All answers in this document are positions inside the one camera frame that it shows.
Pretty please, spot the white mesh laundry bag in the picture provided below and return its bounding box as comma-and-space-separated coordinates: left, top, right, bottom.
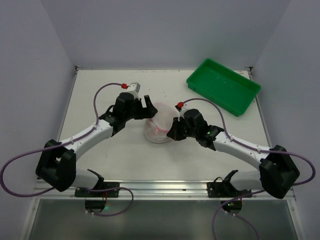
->
144, 103, 179, 144

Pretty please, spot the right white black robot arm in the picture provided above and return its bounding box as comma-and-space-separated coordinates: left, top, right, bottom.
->
166, 109, 300, 199

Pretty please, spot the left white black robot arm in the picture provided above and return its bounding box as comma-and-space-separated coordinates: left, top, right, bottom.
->
35, 92, 158, 192

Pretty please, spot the green plastic tray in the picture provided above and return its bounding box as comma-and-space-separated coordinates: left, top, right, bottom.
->
186, 58, 261, 117

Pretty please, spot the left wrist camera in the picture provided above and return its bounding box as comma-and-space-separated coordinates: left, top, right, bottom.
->
121, 82, 141, 94

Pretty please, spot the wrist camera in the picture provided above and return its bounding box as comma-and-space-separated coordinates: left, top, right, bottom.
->
175, 101, 188, 118
121, 82, 141, 94

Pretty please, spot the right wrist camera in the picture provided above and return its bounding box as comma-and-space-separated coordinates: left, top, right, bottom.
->
175, 101, 188, 118

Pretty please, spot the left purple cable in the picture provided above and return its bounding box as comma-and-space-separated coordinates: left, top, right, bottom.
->
0, 82, 134, 217

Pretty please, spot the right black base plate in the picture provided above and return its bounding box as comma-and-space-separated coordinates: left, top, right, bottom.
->
206, 177, 252, 198

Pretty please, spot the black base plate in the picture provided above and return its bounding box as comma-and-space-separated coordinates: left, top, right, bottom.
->
74, 181, 120, 198
206, 177, 252, 198

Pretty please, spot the aluminium mounting rail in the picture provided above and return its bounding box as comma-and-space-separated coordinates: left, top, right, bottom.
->
34, 179, 280, 201

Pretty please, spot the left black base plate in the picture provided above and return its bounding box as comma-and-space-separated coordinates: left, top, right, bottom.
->
74, 181, 120, 198

